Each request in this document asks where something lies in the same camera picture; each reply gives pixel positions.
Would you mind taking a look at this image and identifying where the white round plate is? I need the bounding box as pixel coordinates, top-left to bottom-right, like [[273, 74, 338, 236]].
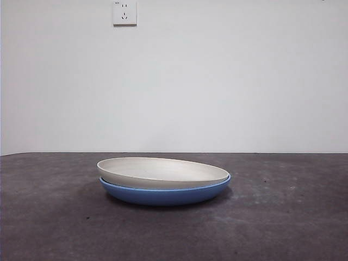
[[96, 157, 229, 189]]

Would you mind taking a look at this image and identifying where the blue round plate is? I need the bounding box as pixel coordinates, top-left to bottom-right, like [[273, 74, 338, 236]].
[[100, 173, 232, 206]]

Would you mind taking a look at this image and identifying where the white wall socket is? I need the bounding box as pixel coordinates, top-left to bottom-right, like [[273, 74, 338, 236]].
[[113, 0, 138, 27]]

